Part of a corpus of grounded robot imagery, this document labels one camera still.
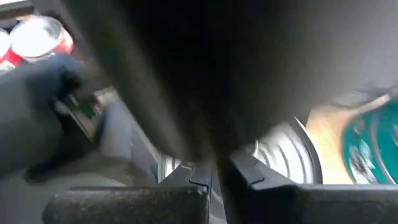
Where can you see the red tin can white patch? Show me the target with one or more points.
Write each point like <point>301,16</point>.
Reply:
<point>37,34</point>

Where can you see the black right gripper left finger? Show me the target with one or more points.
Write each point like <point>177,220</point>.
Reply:
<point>124,205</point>

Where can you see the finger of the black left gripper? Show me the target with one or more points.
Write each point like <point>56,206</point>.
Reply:
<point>124,140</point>

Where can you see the green label tin can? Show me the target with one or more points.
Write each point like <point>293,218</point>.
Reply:
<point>3,46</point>

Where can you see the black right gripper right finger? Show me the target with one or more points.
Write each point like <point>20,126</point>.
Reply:
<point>311,205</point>

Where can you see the black table mat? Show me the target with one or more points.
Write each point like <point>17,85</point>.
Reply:
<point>233,62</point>

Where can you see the teal can white text label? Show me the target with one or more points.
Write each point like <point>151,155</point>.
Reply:
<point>370,146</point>

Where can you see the pale teal tin can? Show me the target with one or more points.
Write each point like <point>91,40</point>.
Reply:
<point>280,149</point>

